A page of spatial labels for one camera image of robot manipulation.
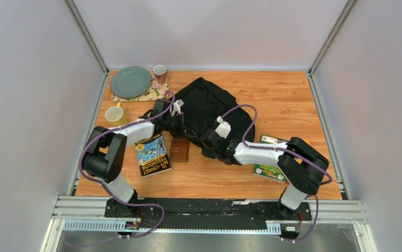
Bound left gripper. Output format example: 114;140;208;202
162;112;198;140

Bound black backpack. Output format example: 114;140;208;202
175;77;252;148

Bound Treehouse storey book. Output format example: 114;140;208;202
135;134;172;178

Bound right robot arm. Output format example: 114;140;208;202
201;130;332;220

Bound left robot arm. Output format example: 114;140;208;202
78;99;184;218

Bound brown leather wallet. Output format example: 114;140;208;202
169;139;190;162

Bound floral tray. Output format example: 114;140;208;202
110;69;170;102

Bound brown patterned mug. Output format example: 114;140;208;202
152;65;168;84

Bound yellow mug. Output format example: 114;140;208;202
105;102;128;127

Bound grey-green plate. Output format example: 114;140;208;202
110;66;151;99

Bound green coin book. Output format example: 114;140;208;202
253;134;287;183

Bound orange book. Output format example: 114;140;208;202
294;139;310;164

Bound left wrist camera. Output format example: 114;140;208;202
170;99;184;117

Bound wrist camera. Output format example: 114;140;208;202
214;116;231;139
170;99;184;117

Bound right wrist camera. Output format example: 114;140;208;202
214;116;231;139

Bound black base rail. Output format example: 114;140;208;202
104;197;313;232

